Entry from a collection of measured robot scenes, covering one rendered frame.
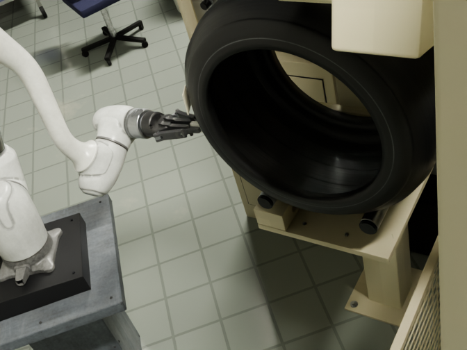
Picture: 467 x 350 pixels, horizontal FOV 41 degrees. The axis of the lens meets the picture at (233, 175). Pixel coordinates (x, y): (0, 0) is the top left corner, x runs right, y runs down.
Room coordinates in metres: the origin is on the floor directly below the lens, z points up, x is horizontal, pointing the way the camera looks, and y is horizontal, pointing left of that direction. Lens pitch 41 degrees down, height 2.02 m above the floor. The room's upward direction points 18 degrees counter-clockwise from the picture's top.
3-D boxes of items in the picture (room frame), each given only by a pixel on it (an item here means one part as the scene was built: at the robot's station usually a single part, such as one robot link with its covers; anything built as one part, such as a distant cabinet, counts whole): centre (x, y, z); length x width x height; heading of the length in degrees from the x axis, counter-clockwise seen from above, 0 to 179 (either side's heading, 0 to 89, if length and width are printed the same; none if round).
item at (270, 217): (1.28, -0.17, 0.83); 0.36 x 0.09 x 0.06; 138
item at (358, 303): (1.39, -0.43, 0.01); 0.27 x 0.27 x 0.02; 48
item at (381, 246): (1.18, -0.28, 0.80); 0.37 x 0.36 x 0.02; 48
